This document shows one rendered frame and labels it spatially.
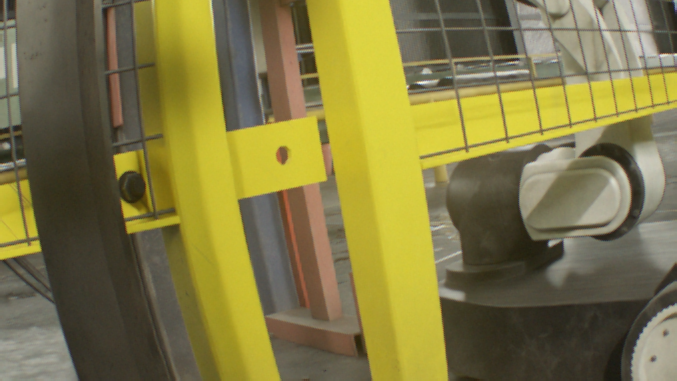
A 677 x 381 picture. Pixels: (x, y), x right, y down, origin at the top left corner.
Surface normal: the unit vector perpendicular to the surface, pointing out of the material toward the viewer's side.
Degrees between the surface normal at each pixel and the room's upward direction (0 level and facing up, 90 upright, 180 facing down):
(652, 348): 90
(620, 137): 90
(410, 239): 90
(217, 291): 90
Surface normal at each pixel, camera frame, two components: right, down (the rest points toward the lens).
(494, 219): -0.70, 0.15
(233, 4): 0.57, -0.06
